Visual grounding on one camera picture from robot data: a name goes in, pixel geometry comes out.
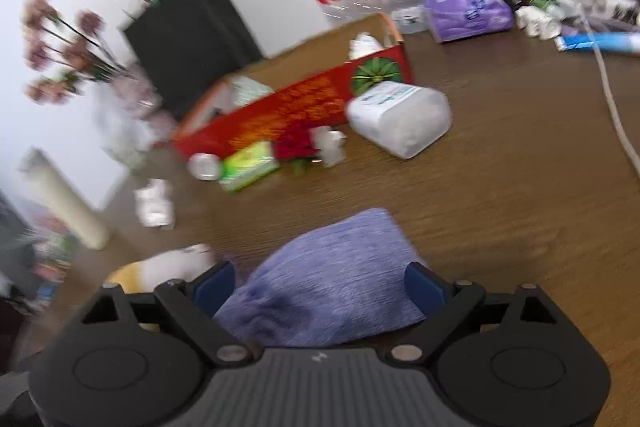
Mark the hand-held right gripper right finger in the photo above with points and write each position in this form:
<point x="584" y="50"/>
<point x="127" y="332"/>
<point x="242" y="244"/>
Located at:
<point x="425" y="287"/>

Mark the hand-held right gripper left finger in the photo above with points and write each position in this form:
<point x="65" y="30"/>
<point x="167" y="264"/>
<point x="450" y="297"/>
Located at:
<point x="215" y="285"/>

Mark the white and yellow plush toy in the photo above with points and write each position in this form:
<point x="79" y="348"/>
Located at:
<point x="170" y="264"/>

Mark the purple knitted cloth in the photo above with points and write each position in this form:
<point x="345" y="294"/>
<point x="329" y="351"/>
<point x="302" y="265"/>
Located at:
<point x="325" y="277"/>

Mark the red cardboard box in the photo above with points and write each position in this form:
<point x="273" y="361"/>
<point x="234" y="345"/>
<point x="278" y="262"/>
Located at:
<point x="300" y="107"/>

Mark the red artificial rose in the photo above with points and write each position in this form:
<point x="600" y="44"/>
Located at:
<point x="295" y="147"/>

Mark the clear cotton swab jar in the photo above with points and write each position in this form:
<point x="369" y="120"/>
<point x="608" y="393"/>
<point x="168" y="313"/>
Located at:
<point x="400" y="122"/>

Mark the small white plastic item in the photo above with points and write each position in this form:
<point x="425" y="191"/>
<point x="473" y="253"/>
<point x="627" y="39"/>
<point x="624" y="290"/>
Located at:
<point x="330" y="144"/>

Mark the cream thermos bottle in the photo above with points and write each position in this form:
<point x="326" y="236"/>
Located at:
<point x="65" y="202"/>

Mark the clear drinking glass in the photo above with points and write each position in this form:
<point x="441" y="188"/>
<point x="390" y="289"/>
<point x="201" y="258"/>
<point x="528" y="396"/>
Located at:
<point x="120" y="137"/>

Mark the colourful clutter pile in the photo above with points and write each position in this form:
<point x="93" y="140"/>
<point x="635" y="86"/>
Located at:
<point x="35" y="257"/>

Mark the pink patterned vase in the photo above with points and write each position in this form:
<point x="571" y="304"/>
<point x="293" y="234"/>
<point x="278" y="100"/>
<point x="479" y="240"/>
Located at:
<point x="145" y="102"/>

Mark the white and green packet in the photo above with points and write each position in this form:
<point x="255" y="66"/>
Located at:
<point x="247" y="91"/>

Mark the black paper bag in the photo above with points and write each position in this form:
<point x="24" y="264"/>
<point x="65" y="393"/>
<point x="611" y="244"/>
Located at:
<point x="235" y="27"/>
<point x="175" y="42"/>

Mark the dried pink flowers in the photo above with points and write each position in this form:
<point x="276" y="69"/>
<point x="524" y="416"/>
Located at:
<point x="85" y="52"/>

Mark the purple tissue pack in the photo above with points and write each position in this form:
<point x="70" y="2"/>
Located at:
<point x="467" y="12"/>

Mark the small white bottles pack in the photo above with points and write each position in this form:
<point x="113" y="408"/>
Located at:
<point x="537" y="22"/>

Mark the blue toothpaste tube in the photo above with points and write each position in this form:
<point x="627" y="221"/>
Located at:
<point x="605" y="42"/>

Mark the white power strip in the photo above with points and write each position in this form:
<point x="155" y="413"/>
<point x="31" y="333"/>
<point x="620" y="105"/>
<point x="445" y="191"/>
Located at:
<point x="622" y="9"/>

